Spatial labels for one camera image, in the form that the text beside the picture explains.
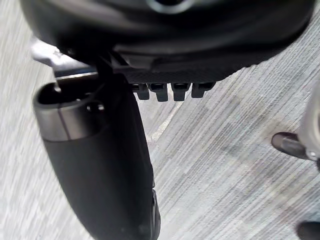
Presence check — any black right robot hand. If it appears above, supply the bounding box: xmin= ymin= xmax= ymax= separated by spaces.
xmin=18 ymin=0 xmax=316 ymax=240

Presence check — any dark robot foot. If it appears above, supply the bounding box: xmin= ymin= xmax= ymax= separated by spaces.
xmin=297 ymin=221 xmax=320 ymax=240
xmin=271 ymin=132 xmax=320 ymax=172

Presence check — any silver robot leg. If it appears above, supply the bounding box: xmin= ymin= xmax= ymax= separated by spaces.
xmin=297 ymin=79 xmax=320 ymax=161

